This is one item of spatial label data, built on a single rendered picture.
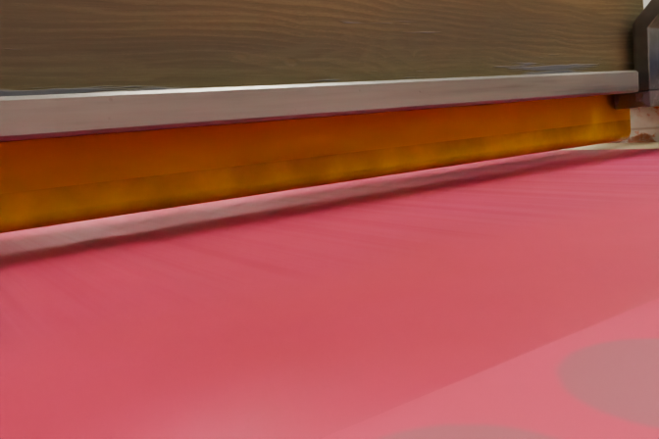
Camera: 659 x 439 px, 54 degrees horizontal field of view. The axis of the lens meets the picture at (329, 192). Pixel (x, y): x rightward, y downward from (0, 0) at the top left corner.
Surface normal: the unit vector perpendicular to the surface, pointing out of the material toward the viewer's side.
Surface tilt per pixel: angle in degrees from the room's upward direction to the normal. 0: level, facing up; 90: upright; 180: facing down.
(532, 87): 90
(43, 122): 90
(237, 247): 0
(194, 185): 90
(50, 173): 90
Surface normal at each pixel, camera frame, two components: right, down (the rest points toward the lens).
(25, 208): 0.57, 0.04
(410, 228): -0.08, -0.99
